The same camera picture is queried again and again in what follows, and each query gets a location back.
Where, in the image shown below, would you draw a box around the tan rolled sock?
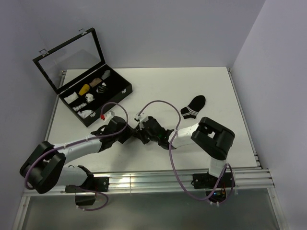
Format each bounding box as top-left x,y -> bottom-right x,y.
89,78 -> 102,88

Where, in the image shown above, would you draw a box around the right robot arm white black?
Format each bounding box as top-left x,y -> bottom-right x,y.
134,115 -> 235,187

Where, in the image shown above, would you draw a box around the white black patterned rolled sock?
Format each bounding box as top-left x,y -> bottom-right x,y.
73,103 -> 87,112

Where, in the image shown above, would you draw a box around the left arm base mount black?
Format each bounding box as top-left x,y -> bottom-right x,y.
65,176 -> 109,209

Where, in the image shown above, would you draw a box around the aluminium frame rail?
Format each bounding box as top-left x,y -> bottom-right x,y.
22,168 -> 275,196

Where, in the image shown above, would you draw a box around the yellow rolled sock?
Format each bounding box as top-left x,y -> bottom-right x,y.
78,84 -> 91,96

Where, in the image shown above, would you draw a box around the black display case with lid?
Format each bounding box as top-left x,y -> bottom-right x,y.
33,28 -> 133,127

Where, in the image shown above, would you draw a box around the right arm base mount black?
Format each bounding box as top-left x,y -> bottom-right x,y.
191,172 -> 236,203

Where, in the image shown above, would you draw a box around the black ankle sock white cuff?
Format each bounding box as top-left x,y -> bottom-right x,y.
180,95 -> 206,119

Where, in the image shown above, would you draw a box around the white grey rolled sock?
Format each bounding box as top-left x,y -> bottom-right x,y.
85,93 -> 94,104

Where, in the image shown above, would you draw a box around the black white striped rolled sock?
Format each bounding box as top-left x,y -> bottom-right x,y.
96,82 -> 107,93

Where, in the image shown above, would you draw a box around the white crumpled sock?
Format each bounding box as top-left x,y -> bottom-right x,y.
77,110 -> 93,119

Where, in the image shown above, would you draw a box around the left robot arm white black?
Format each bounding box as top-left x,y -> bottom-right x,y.
20,116 -> 134,194

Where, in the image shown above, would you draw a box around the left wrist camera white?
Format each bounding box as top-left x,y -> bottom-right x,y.
100,111 -> 115,124

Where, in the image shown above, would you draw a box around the black sock thin white stripes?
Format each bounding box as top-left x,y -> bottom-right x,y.
132,126 -> 148,144

